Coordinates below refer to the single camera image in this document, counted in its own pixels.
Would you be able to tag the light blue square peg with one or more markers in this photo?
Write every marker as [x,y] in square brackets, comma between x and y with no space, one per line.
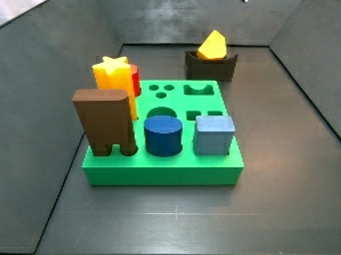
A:
[212,134]

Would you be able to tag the yellow star peg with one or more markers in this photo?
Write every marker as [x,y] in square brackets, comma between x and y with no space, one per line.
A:
[113,75]

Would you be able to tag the yellow three prong object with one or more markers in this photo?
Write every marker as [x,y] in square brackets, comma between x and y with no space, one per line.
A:
[212,48]

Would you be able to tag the dark blue cylinder peg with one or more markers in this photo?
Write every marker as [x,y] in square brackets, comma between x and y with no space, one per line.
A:
[162,132]

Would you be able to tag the red cylinder peg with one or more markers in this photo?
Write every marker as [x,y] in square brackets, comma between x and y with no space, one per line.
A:
[136,79]

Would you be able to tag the brown arch block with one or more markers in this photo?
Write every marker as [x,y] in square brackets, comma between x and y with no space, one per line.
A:
[104,114]

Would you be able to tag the black curved fixture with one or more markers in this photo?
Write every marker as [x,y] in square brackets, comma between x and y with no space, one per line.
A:
[208,70]

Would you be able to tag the green shape sorter base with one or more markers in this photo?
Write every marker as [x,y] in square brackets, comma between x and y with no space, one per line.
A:
[182,99]

